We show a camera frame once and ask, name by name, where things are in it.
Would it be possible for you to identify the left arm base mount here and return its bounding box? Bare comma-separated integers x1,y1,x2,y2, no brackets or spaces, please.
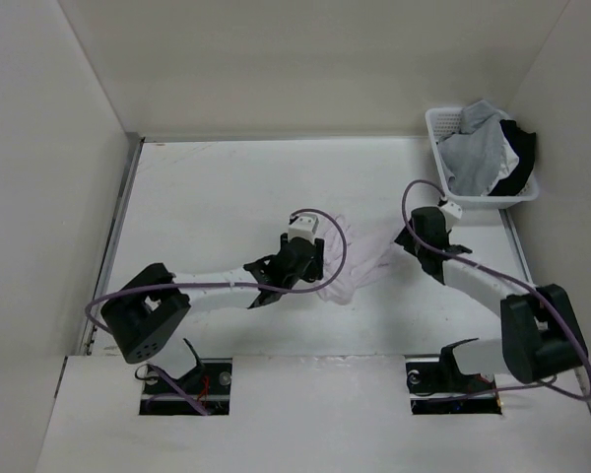
134,359,233,417

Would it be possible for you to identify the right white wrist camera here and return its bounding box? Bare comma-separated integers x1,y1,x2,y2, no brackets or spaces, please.
437,199,463,232

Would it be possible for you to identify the white tank top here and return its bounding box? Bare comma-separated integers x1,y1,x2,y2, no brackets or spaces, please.
494,142,519,184

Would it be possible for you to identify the pale pink tank top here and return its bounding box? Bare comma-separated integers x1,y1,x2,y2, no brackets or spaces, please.
316,214,404,305

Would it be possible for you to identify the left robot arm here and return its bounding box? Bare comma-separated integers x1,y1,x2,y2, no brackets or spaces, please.
100,235,324,393

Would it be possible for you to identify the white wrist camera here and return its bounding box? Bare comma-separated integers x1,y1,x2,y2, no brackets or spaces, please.
287,213,319,243
437,199,463,232

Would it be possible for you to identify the white plastic laundry basket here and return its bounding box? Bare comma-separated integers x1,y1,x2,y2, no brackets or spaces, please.
425,105,541,210

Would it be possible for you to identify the metal table rail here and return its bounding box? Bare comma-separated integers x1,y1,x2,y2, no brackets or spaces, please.
499,209,533,283
81,131,145,356

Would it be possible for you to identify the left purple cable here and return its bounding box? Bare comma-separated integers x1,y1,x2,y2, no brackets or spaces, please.
84,209,349,418

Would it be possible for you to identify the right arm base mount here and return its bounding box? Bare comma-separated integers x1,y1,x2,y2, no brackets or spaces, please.
406,346,501,416

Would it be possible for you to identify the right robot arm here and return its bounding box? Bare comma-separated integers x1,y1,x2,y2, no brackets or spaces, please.
394,204,588,391

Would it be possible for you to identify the grey tank top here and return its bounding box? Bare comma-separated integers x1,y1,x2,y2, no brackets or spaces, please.
437,100,507,197

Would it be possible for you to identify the left metal table rail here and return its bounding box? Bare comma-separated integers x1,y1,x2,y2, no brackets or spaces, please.
81,131,145,356

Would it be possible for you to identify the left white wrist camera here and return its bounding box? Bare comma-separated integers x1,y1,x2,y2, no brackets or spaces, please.
287,213,319,243

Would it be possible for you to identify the black tank top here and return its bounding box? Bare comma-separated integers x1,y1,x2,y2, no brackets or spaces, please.
488,120,537,197

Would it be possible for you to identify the right metal table rail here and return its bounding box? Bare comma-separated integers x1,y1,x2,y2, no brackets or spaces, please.
499,209,533,283

